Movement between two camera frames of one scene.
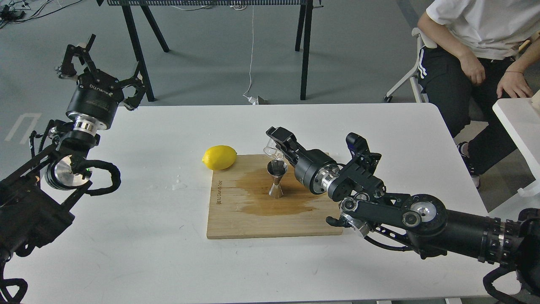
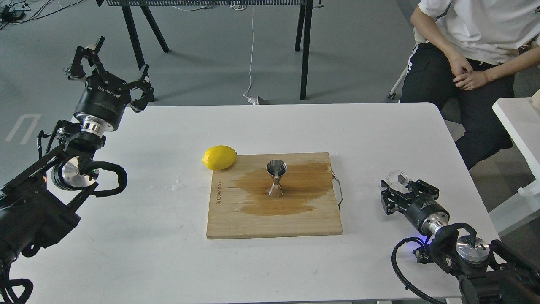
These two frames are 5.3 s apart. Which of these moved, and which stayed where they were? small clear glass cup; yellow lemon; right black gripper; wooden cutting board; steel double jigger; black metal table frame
Moved: right black gripper; small clear glass cup
Stayed: yellow lemon; wooden cutting board; steel double jigger; black metal table frame
